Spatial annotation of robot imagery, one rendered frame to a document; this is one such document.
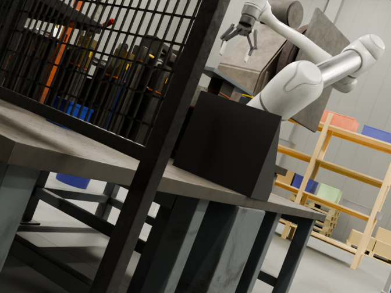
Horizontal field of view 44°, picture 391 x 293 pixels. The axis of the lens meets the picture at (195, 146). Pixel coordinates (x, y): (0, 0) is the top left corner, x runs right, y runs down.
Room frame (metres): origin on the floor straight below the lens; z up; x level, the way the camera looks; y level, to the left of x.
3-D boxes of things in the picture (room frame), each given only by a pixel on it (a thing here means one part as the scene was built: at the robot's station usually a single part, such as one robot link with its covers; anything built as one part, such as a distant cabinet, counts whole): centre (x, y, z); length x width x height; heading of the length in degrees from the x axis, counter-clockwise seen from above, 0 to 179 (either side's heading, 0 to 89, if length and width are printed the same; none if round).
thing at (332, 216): (11.15, -3.03, 0.39); 1.09 x 0.75 x 0.77; 62
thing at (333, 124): (7.66, -1.88, 1.05); 2.33 x 0.63 x 2.11; 60
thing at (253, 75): (6.40, -0.66, 1.49); 1.53 x 1.37 x 2.98; 151
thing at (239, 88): (2.40, -0.01, 1.16); 0.37 x 0.14 x 0.02; 142
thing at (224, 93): (2.40, -0.01, 0.92); 0.10 x 0.08 x 0.45; 142
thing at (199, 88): (2.58, 0.05, 0.90); 0.13 x 0.08 x 0.41; 52
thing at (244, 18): (2.40, -0.02, 1.44); 0.08 x 0.07 x 0.09; 65
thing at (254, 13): (2.40, -0.02, 1.52); 0.09 x 0.09 x 0.06
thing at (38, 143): (2.29, 0.39, 0.68); 2.56 x 1.61 x 0.04; 152
